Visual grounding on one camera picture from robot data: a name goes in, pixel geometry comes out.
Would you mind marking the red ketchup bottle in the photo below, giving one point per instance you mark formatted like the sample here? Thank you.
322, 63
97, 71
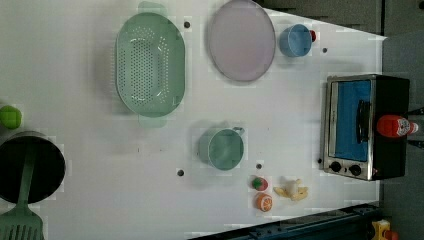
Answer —
394, 126

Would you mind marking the black toaster oven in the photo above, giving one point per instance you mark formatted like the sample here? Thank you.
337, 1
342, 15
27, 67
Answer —
352, 145

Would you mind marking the green mug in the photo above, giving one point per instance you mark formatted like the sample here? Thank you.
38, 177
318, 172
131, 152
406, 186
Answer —
222, 148

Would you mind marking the toy strawberry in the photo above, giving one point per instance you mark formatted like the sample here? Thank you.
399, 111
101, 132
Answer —
259, 184

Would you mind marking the lilac round plate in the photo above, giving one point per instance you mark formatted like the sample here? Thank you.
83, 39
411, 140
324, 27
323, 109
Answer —
241, 40

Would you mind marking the green perforated colander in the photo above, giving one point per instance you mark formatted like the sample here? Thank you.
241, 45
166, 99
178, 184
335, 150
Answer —
150, 65

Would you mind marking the toy orange half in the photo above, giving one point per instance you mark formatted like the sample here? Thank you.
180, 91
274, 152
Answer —
264, 202

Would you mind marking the toy peeled banana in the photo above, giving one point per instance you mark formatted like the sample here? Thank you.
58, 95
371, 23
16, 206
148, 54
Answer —
293, 190

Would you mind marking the blue cup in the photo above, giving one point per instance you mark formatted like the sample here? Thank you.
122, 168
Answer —
295, 41

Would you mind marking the small red toy fruit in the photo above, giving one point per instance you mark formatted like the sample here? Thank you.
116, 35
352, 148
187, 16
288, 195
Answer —
313, 35

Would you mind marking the black utensil holder cup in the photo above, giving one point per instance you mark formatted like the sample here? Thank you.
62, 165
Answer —
46, 161

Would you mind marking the yellow red toy object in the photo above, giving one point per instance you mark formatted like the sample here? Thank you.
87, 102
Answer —
383, 231

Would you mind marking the green toy apple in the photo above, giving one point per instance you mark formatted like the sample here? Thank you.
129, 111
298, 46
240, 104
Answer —
10, 117

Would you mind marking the green slotted spatula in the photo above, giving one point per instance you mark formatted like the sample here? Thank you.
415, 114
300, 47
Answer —
21, 223

